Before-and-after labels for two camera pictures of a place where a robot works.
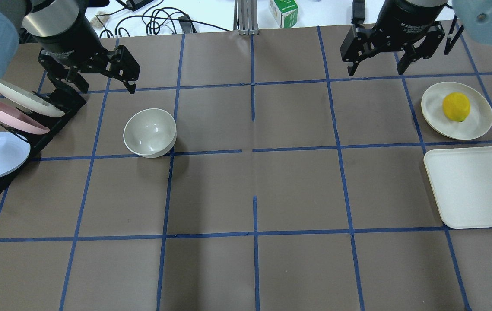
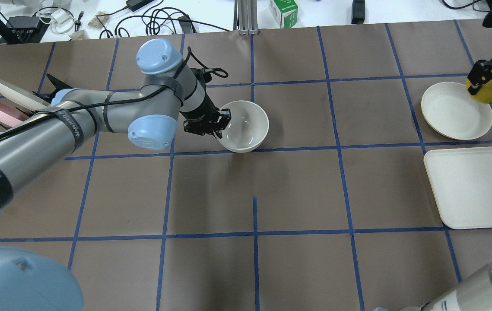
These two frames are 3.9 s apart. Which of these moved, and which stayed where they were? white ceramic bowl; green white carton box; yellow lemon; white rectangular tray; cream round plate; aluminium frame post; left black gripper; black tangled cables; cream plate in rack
Moved: yellow lemon; white ceramic bowl; left black gripper
Stayed: white rectangular tray; black tangled cables; cream round plate; cream plate in rack; green white carton box; aluminium frame post
